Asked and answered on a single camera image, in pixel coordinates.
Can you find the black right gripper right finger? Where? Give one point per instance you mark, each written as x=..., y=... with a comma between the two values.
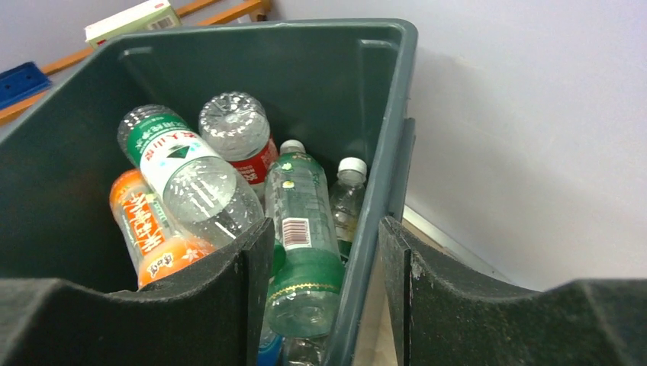
x=445, y=313

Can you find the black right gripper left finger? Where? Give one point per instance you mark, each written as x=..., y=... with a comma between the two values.
x=209, y=313

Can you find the dark green label bottle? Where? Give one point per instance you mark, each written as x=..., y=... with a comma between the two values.
x=346, y=199

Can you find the blue label water bottle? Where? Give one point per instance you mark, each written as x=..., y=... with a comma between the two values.
x=270, y=346

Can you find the red white label bottle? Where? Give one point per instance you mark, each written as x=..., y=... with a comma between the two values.
x=235, y=125

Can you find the white red small box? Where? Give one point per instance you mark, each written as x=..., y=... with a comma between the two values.
x=147, y=16

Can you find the blue stapler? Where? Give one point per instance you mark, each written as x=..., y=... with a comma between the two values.
x=22, y=82

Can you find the green white label bottle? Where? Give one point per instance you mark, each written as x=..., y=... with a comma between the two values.
x=203, y=192

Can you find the dark green trash bin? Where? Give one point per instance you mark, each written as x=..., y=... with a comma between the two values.
x=340, y=87

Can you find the orange drink bottle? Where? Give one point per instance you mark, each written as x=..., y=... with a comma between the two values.
x=158, y=245

